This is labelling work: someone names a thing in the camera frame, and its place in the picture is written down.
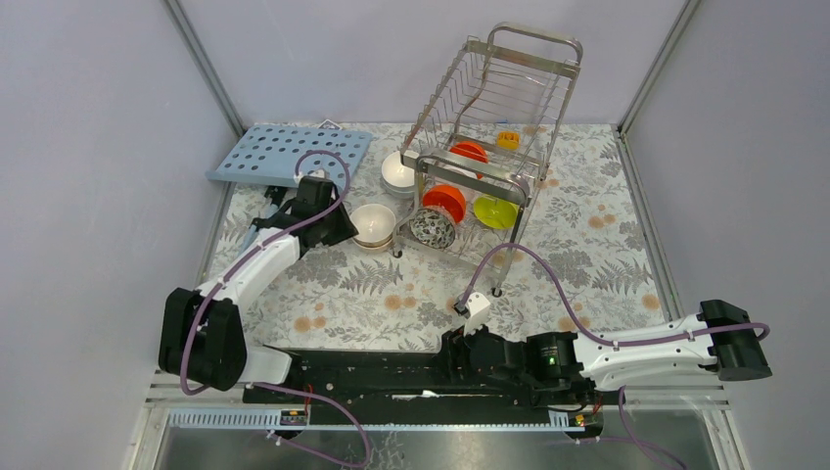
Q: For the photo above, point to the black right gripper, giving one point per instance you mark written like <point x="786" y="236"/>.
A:
<point x="452" y="345"/>

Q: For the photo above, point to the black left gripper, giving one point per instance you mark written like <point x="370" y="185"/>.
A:
<point x="345" y="230"/>

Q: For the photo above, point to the white bowl front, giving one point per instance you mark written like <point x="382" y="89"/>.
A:
<point x="402" y="187"/>

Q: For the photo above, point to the white bowl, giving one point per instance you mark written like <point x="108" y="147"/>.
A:
<point x="402" y="187"/>
<point x="393" y="166"/>

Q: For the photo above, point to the lime green bowl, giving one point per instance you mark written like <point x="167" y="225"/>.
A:
<point x="495" y="213"/>

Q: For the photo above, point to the stainless steel dish rack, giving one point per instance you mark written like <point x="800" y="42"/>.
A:
<point x="519" y="78"/>

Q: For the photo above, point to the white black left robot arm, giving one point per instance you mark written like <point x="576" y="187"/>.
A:
<point x="203" y="341"/>

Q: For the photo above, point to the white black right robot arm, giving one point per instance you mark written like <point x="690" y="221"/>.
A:
<point x="721" y="339"/>

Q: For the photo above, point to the blue perforated tray stand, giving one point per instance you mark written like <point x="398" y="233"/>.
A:
<point x="272" y="154"/>

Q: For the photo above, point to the leopard pattern bowl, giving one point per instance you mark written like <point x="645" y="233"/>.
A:
<point x="433" y="227"/>

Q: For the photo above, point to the orange bowl lower front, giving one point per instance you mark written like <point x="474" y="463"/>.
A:
<point x="449" y="198"/>

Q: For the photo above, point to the orange bowl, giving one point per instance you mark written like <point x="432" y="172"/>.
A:
<point x="470" y="150"/>
<point x="449" y="198"/>

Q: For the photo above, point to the floral table mat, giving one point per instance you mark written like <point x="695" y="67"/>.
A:
<point x="583" y="262"/>

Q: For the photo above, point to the orange bowl lower rear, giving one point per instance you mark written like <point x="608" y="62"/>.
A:
<point x="470" y="150"/>

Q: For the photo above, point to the small yellow cup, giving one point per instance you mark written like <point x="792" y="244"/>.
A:
<point x="508" y="140"/>

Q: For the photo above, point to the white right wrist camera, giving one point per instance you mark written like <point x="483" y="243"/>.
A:
<point x="476" y="310"/>

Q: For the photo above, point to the white slotted cable duct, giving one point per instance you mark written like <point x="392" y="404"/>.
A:
<point x="277" y="419"/>

